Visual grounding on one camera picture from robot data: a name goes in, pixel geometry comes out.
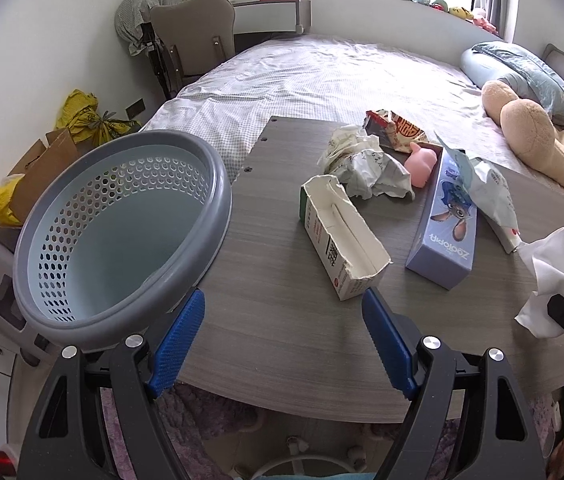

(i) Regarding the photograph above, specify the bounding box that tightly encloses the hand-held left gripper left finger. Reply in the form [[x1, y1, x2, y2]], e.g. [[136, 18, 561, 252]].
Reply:
[[16, 287, 207, 480]]

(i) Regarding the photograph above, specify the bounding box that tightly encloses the yellow plastic bag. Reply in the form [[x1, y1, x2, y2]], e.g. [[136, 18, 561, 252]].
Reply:
[[0, 174, 26, 227]]

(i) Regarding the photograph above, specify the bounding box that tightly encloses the blue cartoon toothpaste box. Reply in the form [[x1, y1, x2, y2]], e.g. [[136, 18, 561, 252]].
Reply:
[[405, 144, 478, 291]]

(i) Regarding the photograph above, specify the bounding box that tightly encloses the white playing card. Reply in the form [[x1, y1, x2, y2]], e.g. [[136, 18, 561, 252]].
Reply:
[[493, 221, 523, 255]]

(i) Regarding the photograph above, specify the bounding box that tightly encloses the row of plush toys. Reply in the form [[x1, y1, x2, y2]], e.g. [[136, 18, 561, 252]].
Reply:
[[384, 0, 500, 36]]

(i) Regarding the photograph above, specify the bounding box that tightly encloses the torn white carton box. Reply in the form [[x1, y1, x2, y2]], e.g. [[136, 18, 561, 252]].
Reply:
[[301, 175, 392, 302]]

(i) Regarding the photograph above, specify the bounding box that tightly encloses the white chair base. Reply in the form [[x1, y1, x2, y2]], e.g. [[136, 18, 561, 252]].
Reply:
[[234, 432, 369, 480]]

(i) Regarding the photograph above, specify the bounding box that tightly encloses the small yellow sack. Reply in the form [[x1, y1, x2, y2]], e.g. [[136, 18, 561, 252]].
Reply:
[[56, 89, 100, 132]]

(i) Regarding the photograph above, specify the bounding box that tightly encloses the white tissue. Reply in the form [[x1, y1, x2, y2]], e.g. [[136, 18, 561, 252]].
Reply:
[[514, 227, 564, 340]]

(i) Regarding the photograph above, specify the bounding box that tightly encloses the grey perforated plastic basket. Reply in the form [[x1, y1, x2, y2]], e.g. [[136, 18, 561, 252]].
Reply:
[[12, 130, 233, 353]]

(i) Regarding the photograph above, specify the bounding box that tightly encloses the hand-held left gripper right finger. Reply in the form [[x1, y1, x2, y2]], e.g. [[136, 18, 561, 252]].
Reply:
[[361, 286, 548, 480]]

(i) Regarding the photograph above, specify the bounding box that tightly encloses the grey upholstered chair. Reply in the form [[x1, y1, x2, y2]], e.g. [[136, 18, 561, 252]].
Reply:
[[149, 0, 237, 97]]

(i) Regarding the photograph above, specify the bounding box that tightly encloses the grey wall desk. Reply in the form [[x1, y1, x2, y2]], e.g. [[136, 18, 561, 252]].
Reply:
[[233, 0, 312, 37]]

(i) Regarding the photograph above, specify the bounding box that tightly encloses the grey checkered cloth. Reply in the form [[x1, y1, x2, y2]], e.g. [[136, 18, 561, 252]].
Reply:
[[114, 0, 183, 57]]

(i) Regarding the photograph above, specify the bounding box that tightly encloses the pink toy pig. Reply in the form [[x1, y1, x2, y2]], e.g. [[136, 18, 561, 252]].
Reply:
[[404, 141, 438, 191]]

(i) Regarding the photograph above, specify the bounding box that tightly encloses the red snack packet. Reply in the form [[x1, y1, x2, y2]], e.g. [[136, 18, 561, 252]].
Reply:
[[364, 109, 441, 154]]

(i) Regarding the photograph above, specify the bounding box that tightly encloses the bed with white sheet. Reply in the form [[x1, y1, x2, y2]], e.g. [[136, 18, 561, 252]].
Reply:
[[140, 34, 564, 217]]

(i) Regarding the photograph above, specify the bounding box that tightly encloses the light blue pillow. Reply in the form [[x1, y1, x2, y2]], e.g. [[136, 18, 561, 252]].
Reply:
[[459, 42, 564, 127]]

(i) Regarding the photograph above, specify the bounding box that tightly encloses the large yellow printed sack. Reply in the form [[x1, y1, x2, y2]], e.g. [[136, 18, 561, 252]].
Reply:
[[72, 110, 142, 145]]

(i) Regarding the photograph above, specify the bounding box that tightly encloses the beige teddy bear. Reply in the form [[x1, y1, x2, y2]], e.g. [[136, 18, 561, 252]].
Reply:
[[481, 80, 564, 217]]

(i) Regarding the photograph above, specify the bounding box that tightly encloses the brown cardboard box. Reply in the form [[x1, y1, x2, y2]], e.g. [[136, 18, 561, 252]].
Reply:
[[0, 127, 83, 227]]

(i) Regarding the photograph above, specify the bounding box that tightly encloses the crumpled white paper wrapper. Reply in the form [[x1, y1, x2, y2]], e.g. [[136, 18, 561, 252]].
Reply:
[[318, 125, 415, 201]]

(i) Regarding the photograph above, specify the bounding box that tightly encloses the light blue plastic packet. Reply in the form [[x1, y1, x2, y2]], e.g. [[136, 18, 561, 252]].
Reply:
[[434, 132, 520, 241]]

